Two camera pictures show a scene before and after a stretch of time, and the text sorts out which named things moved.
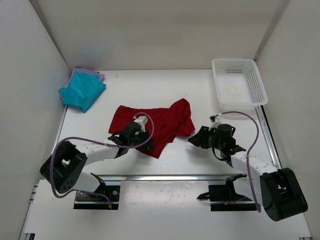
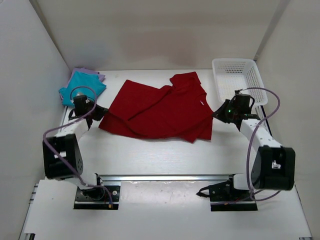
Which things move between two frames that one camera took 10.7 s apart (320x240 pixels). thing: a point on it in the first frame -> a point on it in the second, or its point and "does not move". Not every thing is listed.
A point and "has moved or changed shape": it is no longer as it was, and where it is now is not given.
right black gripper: (206, 138) -> (221, 113)
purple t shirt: (101, 76) does not move
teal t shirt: (82, 91) does not move
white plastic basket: (239, 86) does not move
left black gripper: (141, 137) -> (99, 113)
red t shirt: (164, 125) has moved or changed shape
